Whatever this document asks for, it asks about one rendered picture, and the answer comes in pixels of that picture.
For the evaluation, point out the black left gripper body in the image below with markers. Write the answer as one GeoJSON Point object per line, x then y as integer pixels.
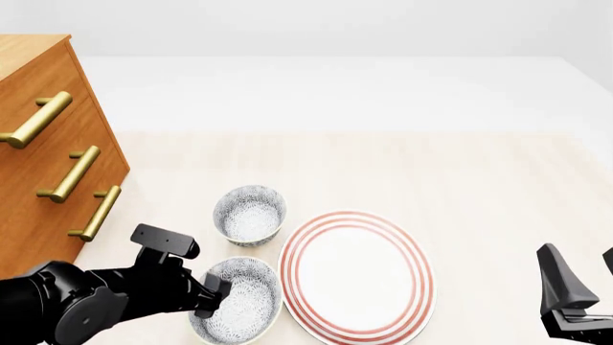
{"type": "Point", "coordinates": [198, 293]}

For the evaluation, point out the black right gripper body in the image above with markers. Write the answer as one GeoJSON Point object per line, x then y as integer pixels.
{"type": "Point", "coordinates": [582, 327]}

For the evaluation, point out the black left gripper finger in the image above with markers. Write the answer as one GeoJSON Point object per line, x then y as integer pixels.
{"type": "Point", "coordinates": [208, 309]}
{"type": "Point", "coordinates": [219, 284]}

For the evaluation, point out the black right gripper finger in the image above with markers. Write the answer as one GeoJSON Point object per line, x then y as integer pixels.
{"type": "Point", "coordinates": [609, 264]}
{"type": "Point", "coordinates": [560, 284]}

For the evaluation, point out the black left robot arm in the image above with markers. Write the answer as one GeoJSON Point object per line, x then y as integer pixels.
{"type": "Point", "coordinates": [72, 302]}

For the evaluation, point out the patterned grey bowl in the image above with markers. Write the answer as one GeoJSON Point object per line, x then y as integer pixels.
{"type": "Point", "coordinates": [249, 219]}
{"type": "Point", "coordinates": [249, 309]}

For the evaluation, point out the flat plate on black stalk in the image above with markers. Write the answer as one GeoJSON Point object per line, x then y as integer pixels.
{"type": "Point", "coordinates": [165, 240]}

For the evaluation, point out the white plate with red rings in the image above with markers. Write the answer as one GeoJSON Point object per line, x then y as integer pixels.
{"type": "Point", "coordinates": [356, 276]}

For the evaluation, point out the wooden drawer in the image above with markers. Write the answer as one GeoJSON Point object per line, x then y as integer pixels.
{"type": "Point", "coordinates": [91, 125]}
{"type": "Point", "coordinates": [57, 75]}
{"type": "Point", "coordinates": [107, 172]}

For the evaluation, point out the wooden cabinet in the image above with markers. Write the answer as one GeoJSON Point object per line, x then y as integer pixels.
{"type": "Point", "coordinates": [29, 57]}

